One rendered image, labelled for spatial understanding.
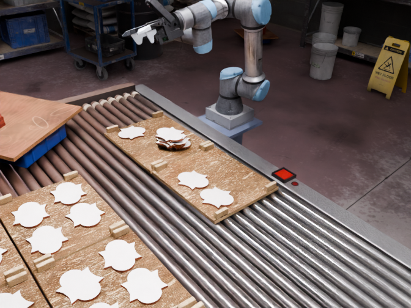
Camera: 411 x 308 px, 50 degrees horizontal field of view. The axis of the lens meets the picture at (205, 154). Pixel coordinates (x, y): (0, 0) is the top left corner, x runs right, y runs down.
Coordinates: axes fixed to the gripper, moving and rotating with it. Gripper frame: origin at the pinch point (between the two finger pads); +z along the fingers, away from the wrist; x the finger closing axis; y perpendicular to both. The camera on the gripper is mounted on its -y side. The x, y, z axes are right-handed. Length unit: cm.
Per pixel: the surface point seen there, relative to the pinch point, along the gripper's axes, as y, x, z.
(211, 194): 67, -6, -7
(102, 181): 54, 26, 24
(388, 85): 156, 171, -323
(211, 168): 65, 10, -18
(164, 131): 48, 35, -13
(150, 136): 51, 45, -9
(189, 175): 62, 9, -7
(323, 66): 125, 238, -300
